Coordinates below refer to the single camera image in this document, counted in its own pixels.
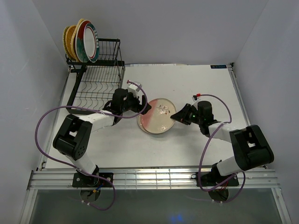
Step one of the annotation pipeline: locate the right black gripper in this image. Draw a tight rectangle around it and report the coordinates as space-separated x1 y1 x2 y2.
171 104 203 125

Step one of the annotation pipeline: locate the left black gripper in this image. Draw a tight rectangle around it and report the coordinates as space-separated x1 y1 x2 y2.
121 91 151 115

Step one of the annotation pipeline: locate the pink and cream ceramic plate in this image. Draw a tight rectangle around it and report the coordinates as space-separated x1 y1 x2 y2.
141 98 177 134

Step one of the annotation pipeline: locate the white plate with green rim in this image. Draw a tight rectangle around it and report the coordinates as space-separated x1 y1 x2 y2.
84 22 100 63

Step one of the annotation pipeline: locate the green-rimmed round bamboo plate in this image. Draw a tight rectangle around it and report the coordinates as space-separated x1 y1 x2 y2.
63 26 69 54

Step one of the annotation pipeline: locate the red and teal floral plate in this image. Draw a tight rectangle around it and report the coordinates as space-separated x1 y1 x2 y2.
75 20 90 63

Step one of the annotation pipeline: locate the orange square woven tray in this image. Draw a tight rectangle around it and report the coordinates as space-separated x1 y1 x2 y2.
71 19 84 62

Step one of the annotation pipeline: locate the orange round woven plate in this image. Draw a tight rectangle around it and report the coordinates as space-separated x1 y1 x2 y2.
64 25 76 60

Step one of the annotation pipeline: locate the blue and cream ceramic plate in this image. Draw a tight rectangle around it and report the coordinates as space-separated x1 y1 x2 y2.
137 114 150 134

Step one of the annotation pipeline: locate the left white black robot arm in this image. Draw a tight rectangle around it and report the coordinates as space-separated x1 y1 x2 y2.
53 80 151 187

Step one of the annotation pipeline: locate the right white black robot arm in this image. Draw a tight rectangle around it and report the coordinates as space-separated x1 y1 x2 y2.
171 94 274 189

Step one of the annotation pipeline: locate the blue table label sticker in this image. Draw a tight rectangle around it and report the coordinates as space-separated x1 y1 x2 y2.
210 65 227 69

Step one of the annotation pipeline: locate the black wire dish rack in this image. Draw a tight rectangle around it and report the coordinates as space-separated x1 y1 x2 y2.
66 38 125 115

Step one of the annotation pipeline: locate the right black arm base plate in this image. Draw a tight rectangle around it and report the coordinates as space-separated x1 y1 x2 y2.
191 172 239 187

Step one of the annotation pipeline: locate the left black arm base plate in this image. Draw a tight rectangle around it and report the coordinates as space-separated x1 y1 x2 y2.
72 173 111 188

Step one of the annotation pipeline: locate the aluminium frame rail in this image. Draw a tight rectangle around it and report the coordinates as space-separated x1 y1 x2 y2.
27 168 280 190

